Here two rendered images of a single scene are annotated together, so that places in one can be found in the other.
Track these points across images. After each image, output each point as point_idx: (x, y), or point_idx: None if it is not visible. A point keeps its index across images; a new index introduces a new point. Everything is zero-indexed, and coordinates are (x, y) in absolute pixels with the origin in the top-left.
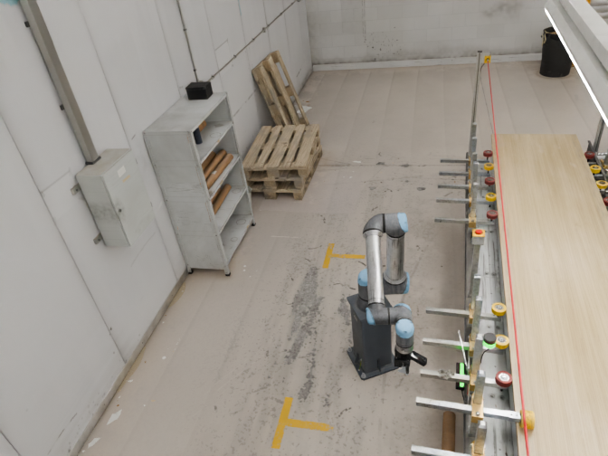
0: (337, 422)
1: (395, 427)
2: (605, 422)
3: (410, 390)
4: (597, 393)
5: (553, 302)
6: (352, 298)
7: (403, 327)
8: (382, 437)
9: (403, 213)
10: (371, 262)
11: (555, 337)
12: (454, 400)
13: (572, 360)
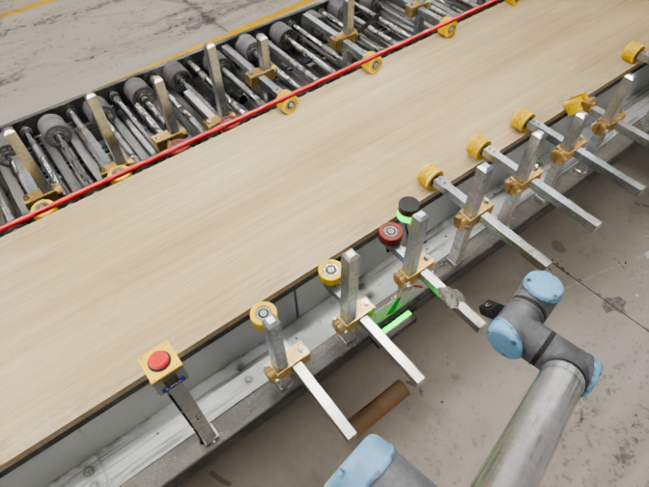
0: None
1: (431, 479)
2: (351, 143)
3: None
4: (318, 160)
5: (187, 263)
6: None
7: (549, 282)
8: (461, 481)
9: (348, 469)
10: (547, 438)
11: (266, 226)
12: (319, 447)
13: (290, 196)
